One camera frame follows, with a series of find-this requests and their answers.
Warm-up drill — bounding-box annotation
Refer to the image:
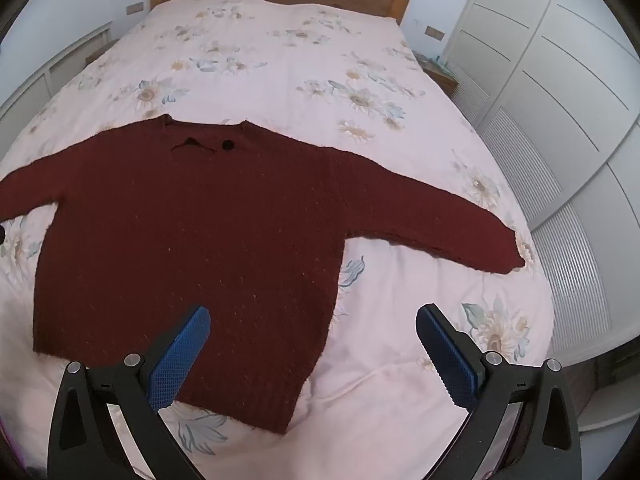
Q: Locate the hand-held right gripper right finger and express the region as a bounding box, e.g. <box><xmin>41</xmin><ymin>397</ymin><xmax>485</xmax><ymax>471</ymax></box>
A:
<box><xmin>416</xmin><ymin>303</ymin><xmax>583</xmax><ymax>480</ymax></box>

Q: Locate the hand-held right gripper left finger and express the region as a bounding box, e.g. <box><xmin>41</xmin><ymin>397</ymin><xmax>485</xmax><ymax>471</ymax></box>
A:
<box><xmin>47</xmin><ymin>306</ymin><xmax>211</xmax><ymax>480</ymax></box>

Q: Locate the dark red knitted sweater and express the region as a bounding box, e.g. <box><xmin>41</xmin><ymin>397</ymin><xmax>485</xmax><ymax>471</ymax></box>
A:
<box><xmin>0</xmin><ymin>114</ymin><xmax>526</xmax><ymax>435</ymax></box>

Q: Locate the wooden nightstand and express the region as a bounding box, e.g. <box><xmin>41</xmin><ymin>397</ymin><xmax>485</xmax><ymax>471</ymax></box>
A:
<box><xmin>420</xmin><ymin>54</ymin><xmax>459</xmax><ymax>98</ymax></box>

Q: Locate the pink floral bedspread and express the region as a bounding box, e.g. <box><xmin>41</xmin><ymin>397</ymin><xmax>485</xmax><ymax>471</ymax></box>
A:
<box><xmin>0</xmin><ymin>0</ymin><xmax>556</xmax><ymax>480</ymax></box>

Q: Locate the white panelled wardrobe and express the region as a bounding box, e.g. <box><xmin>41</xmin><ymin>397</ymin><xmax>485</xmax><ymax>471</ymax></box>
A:
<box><xmin>440</xmin><ymin>0</ymin><xmax>640</xmax><ymax>431</ymax></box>

